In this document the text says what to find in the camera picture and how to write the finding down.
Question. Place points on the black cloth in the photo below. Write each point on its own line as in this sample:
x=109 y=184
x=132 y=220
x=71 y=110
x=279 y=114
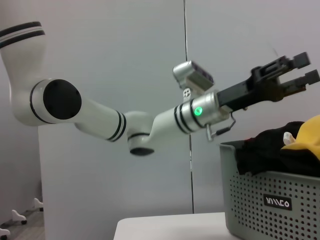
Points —
x=265 y=150

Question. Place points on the dark vertical partition strip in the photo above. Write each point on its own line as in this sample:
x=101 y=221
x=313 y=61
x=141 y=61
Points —
x=185 y=37

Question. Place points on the grey perforated storage box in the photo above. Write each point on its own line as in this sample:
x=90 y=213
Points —
x=250 y=200

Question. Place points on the white caster foot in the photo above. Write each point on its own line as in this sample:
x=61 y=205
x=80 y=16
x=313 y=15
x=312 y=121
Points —
x=18 y=216
x=4 y=230
x=38 y=203

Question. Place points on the yellow towel with black hem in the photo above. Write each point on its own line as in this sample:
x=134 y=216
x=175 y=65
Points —
x=308 y=132

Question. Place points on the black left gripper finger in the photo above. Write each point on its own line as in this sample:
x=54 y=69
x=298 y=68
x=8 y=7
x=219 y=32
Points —
x=307 y=78
x=301 y=60

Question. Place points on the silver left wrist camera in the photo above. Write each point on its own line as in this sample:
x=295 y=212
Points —
x=192 y=75

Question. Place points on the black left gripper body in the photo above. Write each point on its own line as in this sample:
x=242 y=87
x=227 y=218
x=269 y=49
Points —
x=237 y=95

